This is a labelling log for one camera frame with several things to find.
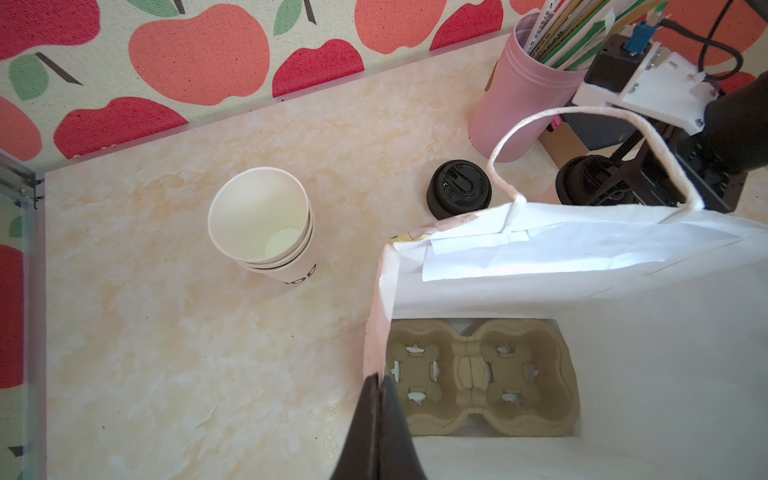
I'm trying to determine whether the cartoon animal paper gift bag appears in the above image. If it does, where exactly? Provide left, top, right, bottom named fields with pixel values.
left=361, top=106, right=768, bottom=480

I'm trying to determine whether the brown cardboard napkin tray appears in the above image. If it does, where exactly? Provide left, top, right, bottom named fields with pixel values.
left=539, top=123, right=590, bottom=168

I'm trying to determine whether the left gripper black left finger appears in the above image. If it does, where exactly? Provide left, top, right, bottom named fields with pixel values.
left=331, top=374, right=381, bottom=480

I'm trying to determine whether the left aluminium corner post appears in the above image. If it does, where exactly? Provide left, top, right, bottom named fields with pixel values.
left=1, top=155, right=46, bottom=479

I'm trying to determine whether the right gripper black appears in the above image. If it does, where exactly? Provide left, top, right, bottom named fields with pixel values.
left=623, top=121, right=747, bottom=213

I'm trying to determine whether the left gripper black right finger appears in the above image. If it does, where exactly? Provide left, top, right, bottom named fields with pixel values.
left=379, top=376, right=426, bottom=480

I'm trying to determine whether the stack of white paper cups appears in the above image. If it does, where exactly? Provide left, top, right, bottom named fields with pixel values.
left=207, top=167, right=318, bottom=285

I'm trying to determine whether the pink cylindrical holder cup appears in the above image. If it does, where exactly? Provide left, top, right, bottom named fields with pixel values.
left=468, top=10, right=586, bottom=157

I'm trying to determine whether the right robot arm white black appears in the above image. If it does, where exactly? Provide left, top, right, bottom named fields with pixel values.
left=616, top=73, right=767, bottom=213

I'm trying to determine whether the stack of dark napkins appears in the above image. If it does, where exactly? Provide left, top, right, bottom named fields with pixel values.
left=546, top=113, right=636, bottom=151

